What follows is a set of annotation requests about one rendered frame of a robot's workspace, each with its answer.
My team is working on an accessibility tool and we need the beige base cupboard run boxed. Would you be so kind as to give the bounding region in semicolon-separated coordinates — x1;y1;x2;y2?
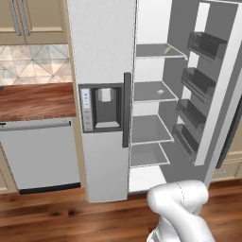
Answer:
211;116;242;182

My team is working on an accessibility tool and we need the beige wall cupboard door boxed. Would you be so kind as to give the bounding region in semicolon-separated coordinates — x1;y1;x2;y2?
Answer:
19;0;69;45
0;0;26;45

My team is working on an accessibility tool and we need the silver cupboard handle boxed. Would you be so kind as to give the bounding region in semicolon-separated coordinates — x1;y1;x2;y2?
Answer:
19;0;32;37
9;0;23;37

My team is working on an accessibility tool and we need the silver dishwasher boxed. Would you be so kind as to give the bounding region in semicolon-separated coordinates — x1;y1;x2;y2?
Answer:
0;117;81;195

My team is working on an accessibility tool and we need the white freezer door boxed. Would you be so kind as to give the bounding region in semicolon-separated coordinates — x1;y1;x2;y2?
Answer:
67;0;137;203

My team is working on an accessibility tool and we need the dark grey freezer door handle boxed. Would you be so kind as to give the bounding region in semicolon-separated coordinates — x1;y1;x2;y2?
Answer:
122;72;132;148

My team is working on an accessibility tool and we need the white fridge body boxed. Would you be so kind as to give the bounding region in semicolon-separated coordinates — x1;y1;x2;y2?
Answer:
128;0;190;194

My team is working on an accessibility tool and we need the silver dishwasher handle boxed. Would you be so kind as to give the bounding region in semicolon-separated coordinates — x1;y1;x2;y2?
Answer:
0;119;73;132

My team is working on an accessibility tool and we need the white fridge door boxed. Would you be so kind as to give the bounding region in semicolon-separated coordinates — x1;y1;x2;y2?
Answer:
157;0;242;187

